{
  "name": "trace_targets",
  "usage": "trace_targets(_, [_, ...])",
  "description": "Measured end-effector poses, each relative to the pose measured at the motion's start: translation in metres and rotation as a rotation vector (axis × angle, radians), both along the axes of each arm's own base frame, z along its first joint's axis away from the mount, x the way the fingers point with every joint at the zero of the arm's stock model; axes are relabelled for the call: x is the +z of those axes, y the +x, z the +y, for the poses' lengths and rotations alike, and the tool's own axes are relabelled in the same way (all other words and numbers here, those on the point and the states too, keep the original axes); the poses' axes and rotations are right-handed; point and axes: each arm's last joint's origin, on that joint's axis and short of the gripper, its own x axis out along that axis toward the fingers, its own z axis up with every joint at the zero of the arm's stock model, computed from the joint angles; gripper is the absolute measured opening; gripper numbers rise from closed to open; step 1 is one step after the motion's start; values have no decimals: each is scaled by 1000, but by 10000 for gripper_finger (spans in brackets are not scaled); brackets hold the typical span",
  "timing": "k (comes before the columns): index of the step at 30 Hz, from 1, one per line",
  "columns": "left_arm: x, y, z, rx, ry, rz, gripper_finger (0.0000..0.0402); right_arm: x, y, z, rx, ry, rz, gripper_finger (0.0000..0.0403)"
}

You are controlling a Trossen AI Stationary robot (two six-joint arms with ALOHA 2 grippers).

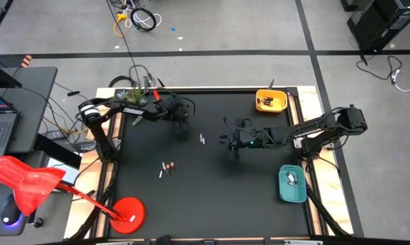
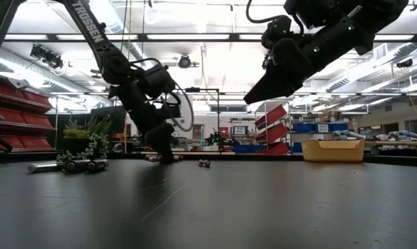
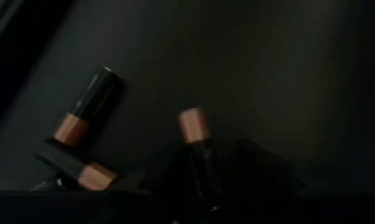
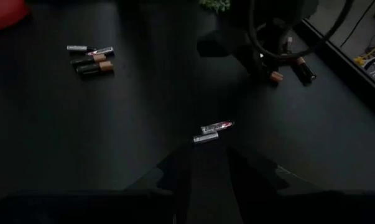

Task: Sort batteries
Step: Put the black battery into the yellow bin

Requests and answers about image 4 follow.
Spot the long black cable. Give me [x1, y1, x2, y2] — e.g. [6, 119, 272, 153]
[339, 0, 375, 47]

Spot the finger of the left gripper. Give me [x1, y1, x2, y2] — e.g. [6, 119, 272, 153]
[236, 40, 269, 77]
[197, 30, 238, 57]

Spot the potted succulent plant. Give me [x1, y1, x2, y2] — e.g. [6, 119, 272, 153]
[199, 0, 231, 14]

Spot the red desk lamp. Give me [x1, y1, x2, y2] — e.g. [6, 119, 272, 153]
[0, 0, 31, 32]

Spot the black copper-top battery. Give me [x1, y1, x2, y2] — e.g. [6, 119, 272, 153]
[269, 70, 284, 84]
[76, 60, 114, 75]
[70, 54, 108, 66]
[297, 57, 318, 84]

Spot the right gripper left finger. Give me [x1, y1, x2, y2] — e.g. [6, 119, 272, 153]
[126, 142, 195, 224]

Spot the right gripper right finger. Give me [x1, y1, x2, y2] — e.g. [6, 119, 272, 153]
[228, 145, 289, 224]

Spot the yellow cable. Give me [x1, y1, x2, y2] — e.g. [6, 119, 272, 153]
[353, 45, 375, 68]

